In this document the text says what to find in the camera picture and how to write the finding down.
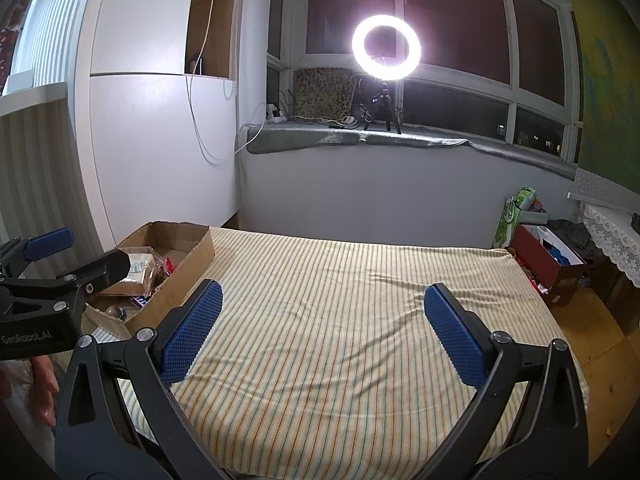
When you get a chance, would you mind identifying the white cable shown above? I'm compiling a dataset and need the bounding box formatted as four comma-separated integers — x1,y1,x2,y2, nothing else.
185,0,266,163

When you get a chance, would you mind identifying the side table with lace cloth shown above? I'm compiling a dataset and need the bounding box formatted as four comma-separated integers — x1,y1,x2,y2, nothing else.
580,205,640,288

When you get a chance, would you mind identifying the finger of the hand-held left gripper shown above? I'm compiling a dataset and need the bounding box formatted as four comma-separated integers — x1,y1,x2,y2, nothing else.
0,227,75,281
54,249,132,306

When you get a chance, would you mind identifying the white wardrobe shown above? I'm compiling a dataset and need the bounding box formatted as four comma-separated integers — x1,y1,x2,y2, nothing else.
75,0,248,251

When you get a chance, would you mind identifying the green wall poster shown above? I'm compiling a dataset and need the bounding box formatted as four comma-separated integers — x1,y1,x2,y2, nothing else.
562,0,640,206

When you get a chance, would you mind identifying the wooden sideboard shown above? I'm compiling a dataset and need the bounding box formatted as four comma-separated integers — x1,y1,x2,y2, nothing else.
592,255,640,306

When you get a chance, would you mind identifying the white ring light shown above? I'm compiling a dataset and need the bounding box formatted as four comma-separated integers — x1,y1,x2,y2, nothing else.
351,14,422,82

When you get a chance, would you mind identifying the black tripod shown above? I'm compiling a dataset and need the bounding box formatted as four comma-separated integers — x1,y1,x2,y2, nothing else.
362,80,402,135

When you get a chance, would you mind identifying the green paper bag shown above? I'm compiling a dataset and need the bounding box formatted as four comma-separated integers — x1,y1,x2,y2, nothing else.
492,187,537,250

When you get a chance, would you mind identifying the leopard print cushion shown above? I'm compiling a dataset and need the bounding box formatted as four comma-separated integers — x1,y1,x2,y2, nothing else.
293,67,356,118

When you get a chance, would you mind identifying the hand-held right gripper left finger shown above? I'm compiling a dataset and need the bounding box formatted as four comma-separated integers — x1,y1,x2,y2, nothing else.
54,278,228,480

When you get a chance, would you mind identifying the person's left hand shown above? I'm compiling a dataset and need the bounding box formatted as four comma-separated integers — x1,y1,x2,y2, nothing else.
27,355,63,428

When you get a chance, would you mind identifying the dark cloth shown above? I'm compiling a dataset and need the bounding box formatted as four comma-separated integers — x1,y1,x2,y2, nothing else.
547,219,598,261

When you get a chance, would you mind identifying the brown cardboard box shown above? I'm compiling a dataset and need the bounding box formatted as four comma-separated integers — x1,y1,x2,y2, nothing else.
82,220,216,338

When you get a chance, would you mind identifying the clear biscuit pack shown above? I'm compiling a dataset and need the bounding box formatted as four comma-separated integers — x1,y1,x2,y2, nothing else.
127,252,168,293

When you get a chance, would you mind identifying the white framed window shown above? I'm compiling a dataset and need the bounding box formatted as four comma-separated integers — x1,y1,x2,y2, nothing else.
265,0,583,163

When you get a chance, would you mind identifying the red box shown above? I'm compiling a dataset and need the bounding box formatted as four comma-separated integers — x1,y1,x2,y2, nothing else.
510,224,588,306

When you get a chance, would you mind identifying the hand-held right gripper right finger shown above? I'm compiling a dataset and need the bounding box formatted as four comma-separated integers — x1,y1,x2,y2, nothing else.
424,282,590,480

